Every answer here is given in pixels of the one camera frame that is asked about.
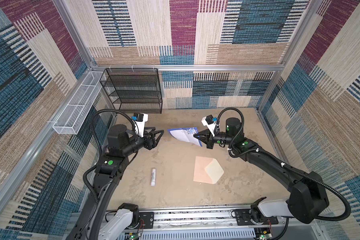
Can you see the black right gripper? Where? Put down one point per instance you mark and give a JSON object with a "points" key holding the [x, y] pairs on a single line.
{"points": [[207, 138]]}

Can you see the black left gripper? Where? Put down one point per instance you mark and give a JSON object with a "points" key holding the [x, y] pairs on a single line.
{"points": [[152, 143]]}

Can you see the blue bordered white letter paper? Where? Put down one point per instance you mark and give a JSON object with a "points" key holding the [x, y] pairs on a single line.
{"points": [[185, 135]]}

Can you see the pink envelope with flap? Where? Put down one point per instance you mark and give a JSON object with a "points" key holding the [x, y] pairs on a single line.
{"points": [[207, 170]]}

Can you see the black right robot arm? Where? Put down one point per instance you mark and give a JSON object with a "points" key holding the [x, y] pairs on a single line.
{"points": [[307, 198]]}

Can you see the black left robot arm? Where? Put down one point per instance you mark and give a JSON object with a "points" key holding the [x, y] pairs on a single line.
{"points": [[108, 173]]}

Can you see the white glue stick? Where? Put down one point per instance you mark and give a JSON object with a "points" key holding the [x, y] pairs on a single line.
{"points": [[153, 177]]}

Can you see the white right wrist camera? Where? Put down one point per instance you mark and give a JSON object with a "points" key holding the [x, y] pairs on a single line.
{"points": [[212, 123]]}

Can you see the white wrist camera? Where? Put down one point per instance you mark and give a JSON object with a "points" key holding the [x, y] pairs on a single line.
{"points": [[212, 123], [139, 120]]}

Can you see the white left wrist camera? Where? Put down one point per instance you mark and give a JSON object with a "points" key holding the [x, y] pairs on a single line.
{"points": [[139, 120]]}

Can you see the black wire shelf rack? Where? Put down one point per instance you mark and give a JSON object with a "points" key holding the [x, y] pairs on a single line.
{"points": [[133, 90]]}

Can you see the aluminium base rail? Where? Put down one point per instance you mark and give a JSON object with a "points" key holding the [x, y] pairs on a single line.
{"points": [[229, 222]]}

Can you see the white wire mesh basket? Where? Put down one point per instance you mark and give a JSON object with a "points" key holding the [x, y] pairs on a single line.
{"points": [[75, 112]]}

